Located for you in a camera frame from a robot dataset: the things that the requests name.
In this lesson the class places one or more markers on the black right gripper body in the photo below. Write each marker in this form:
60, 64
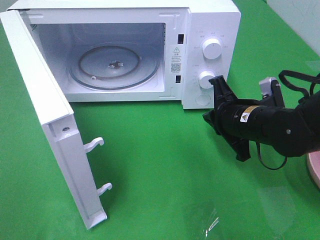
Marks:
238, 121

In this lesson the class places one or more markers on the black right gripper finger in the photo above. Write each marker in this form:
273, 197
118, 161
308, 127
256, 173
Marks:
222, 93
238, 144

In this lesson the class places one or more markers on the round white door button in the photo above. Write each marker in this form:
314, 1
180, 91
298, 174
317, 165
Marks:
203, 99

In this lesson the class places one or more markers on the pink round plate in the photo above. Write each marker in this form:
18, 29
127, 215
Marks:
313, 163

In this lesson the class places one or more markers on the white microwave door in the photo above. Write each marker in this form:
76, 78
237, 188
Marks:
57, 120

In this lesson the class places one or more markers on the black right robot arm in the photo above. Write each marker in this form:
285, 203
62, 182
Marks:
292, 132

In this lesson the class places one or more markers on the lower white microwave knob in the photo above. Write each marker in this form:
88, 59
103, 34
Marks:
204, 79

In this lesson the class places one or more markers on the white microwave knob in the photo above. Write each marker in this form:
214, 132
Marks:
204, 79
212, 48

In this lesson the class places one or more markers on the upper white microwave knob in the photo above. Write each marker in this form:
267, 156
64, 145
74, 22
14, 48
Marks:
212, 48

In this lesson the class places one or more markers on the green table cloth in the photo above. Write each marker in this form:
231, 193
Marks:
173, 178

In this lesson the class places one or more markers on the white microwave oven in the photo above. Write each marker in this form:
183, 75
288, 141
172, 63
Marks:
62, 27

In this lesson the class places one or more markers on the glass microwave turntable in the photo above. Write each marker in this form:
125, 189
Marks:
115, 65

